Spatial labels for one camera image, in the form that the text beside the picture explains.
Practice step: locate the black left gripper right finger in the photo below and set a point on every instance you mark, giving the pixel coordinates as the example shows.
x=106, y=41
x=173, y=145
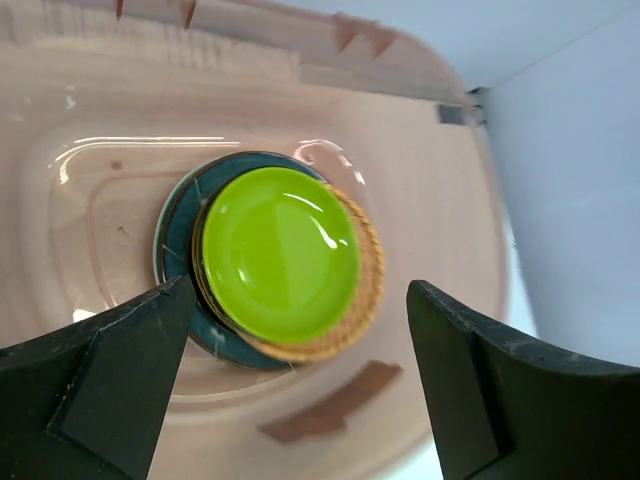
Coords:
x=505, y=405

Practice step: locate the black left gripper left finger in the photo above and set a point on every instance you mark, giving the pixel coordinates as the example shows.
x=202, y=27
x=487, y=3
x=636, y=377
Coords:
x=88, y=401

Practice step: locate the lime green plate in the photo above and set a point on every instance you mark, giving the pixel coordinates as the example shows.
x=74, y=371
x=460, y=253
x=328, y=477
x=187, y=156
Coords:
x=280, y=254

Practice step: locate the pink translucent plastic bin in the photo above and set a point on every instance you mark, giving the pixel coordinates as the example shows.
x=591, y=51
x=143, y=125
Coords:
x=106, y=106

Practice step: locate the blue-grey glazed plate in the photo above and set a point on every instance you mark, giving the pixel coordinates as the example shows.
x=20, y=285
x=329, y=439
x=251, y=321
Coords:
x=172, y=249

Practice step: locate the woven bamboo tray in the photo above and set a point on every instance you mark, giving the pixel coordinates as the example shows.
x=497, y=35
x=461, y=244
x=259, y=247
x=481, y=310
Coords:
x=358, y=316

